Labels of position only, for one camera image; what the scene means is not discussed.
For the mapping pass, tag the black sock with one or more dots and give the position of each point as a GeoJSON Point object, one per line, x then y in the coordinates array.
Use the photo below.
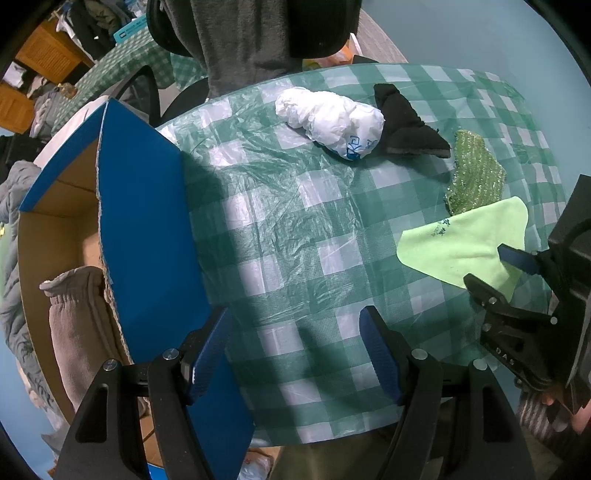
{"type": "Point", "coordinates": [401, 124]}

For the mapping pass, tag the table with checkered cloth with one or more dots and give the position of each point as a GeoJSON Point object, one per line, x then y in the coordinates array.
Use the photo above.
{"type": "Point", "coordinates": [115, 69]}

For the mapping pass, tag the small glass jar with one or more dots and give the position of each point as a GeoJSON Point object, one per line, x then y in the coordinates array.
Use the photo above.
{"type": "Point", "coordinates": [67, 90]}

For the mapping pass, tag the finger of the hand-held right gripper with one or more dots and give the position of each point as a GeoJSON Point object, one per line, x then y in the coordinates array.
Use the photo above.
{"type": "Point", "coordinates": [517, 337]}
{"type": "Point", "coordinates": [521, 258]}

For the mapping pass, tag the grey striped rug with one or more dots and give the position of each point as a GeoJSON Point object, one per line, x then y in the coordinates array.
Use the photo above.
{"type": "Point", "coordinates": [381, 41]}

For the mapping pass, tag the pile of grey clothes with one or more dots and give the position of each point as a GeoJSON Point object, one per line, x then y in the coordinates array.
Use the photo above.
{"type": "Point", "coordinates": [44, 110]}

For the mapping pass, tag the person's right hand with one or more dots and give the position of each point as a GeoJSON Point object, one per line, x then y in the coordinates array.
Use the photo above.
{"type": "Point", "coordinates": [582, 420]}

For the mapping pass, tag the blue plastic basket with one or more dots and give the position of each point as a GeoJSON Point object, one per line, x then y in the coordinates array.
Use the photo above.
{"type": "Point", "coordinates": [131, 30]}

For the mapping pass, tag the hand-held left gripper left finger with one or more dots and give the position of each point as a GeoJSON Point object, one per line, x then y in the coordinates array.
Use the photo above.
{"type": "Point", "coordinates": [210, 355]}

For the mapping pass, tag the black office chair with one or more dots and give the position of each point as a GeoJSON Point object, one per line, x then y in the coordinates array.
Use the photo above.
{"type": "Point", "coordinates": [314, 27]}

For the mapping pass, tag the green sparkly knitted cloth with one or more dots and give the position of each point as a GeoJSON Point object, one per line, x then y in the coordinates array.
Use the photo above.
{"type": "Point", "coordinates": [475, 175]}

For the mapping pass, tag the dark hanging clothes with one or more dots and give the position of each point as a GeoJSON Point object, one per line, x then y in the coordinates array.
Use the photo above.
{"type": "Point", "coordinates": [97, 23]}

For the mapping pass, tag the blue cardboard box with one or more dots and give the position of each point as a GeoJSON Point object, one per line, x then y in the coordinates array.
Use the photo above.
{"type": "Point", "coordinates": [147, 230]}

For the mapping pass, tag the person's right forearm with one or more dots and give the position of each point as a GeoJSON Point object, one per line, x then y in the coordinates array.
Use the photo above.
{"type": "Point", "coordinates": [540, 427]}

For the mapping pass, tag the green checkered tablecloth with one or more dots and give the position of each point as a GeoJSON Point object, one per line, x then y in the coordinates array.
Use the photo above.
{"type": "Point", "coordinates": [300, 258]}

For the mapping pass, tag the wooden louvered wardrobe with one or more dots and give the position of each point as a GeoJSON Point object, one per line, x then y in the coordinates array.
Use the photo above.
{"type": "Point", "coordinates": [46, 55]}

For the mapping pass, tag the grey sweater with striped cuffs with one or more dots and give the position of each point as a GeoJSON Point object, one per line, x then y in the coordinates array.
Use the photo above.
{"type": "Point", "coordinates": [244, 41]}

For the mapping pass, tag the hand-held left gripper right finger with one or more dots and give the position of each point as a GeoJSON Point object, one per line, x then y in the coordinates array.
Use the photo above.
{"type": "Point", "coordinates": [381, 355]}

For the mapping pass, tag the grey quilt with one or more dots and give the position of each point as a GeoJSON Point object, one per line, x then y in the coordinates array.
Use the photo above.
{"type": "Point", "coordinates": [18, 184]}

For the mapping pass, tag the light green cloth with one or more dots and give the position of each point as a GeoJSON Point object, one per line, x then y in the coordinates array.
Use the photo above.
{"type": "Point", "coordinates": [452, 249]}

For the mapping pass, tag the pile of black clothes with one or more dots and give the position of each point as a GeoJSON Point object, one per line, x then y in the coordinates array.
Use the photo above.
{"type": "Point", "coordinates": [21, 147]}

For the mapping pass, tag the orange plastic bag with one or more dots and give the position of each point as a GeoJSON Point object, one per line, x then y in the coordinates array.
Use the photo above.
{"type": "Point", "coordinates": [344, 54]}

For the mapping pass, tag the crumpled white plastic bag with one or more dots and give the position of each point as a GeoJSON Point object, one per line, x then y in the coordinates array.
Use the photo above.
{"type": "Point", "coordinates": [323, 115]}

